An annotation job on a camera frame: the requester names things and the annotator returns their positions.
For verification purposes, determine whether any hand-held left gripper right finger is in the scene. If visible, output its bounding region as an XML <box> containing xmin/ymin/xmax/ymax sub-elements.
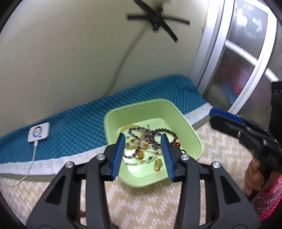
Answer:
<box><xmin>161</xmin><ymin>134</ymin><xmax>261</xmax><ymax>229</ymax></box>

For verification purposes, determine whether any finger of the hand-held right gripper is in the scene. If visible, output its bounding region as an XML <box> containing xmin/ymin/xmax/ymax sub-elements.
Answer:
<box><xmin>209</xmin><ymin>107</ymin><xmax>246</xmax><ymax>139</ymax></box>

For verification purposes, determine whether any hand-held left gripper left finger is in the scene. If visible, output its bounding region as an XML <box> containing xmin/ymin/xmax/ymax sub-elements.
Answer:
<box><xmin>25</xmin><ymin>133</ymin><xmax>126</xmax><ymax>229</ymax></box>

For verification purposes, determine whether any pile of beaded bracelets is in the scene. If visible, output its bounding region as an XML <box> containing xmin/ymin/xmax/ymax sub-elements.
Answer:
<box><xmin>120</xmin><ymin>124</ymin><xmax>181</xmax><ymax>172</ymax></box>

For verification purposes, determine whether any green plastic basin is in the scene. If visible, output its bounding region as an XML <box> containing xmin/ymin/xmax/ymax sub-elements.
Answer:
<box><xmin>103</xmin><ymin>99</ymin><xmax>203</xmax><ymax>188</ymax></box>

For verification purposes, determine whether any person's right hand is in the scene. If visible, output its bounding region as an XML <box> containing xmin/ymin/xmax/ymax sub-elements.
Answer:
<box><xmin>245</xmin><ymin>159</ymin><xmax>265</xmax><ymax>195</ymax></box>

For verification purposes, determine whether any teal diamond patterned mat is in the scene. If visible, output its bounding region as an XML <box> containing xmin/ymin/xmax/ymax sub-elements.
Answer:
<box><xmin>0</xmin><ymin>75</ymin><xmax>209</xmax><ymax>177</ymax></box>

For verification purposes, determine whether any beige zigzag patterned cloth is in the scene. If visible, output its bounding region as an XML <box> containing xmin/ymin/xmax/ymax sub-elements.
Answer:
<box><xmin>0</xmin><ymin>123</ymin><xmax>265</xmax><ymax>229</ymax></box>

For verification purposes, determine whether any white framed glass door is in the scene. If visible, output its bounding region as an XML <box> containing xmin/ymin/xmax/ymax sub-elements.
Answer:
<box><xmin>189</xmin><ymin>0</ymin><xmax>282</xmax><ymax>115</ymax></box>

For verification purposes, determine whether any black ceiling fan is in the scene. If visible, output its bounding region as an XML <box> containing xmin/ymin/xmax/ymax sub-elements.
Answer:
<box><xmin>126</xmin><ymin>0</ymin><xmax>190</xmax><ymax>43</ymax></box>

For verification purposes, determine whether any white controller with cable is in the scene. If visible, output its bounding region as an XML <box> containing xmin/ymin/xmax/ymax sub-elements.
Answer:
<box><xmin>28</xmin><ymin>122</ymin><xmax>50</xmax><ymax>143</ymax></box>

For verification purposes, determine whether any white charger cable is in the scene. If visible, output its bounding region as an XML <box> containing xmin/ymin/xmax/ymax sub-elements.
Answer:
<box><xmin>10</xmin><ymin>142</ymin><xmax>39</xmax><ymax>187</ymax></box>

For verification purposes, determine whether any white wall cord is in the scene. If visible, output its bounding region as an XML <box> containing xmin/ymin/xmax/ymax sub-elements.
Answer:
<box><xmin>107</xmin><ymin>22</ymin><xmax>150</xmax><ymax>96</ymax></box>

